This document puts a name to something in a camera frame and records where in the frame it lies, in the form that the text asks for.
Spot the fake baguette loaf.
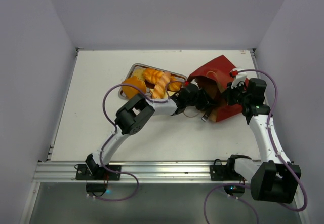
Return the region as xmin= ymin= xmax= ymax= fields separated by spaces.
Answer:
xmin=152 ymin=72 xmax=171 ymax=99

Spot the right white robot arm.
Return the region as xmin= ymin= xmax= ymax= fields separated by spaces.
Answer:
xmin=222 ymin=78 xmax=301 ymax=204

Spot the braided orange bread loaf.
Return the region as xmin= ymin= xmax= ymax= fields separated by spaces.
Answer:
xmin=142 ymin=68 xmax=182 ymax=92

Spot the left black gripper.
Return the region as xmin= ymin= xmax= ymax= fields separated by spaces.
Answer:
xmin=185 ymin=88 xmax=217 ymax=111

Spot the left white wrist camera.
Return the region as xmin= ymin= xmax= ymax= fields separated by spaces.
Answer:
xmin=184 ymin=80 xmax=197 ymax=87

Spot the aluminium mounting rail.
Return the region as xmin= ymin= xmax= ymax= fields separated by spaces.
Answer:
xmin=32 ymin=161 xmax=213 ymax=183

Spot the seeded bread slice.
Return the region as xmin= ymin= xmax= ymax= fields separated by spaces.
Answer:
xmin=133 ymin=68 xmax=145 ymax=80

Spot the stainless steel tray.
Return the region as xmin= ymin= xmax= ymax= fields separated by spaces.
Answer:
xmin=118 ymin=63 xmax=187 ymax=100

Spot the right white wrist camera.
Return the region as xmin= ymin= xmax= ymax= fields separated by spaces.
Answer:
xmin=229 ymin=67 xmax=247 ymax=89

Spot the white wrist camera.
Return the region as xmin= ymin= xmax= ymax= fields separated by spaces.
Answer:
xmin=229 ymin=67 xmax=247 ymax=89
xmin=184 ymin=80 xmax=197 ymax=87

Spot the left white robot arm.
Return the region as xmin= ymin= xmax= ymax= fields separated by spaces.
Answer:
xmin=85 ymin=83 xmax=217 ymax=180

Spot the red brown paper bag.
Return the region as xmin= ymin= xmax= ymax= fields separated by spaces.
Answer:
xmin=187 ymin=55 xmax=242 ymax=123

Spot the round orange bun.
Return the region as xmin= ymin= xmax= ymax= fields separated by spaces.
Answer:
xmin=121 ymin=76 xmax=147 ymax=99

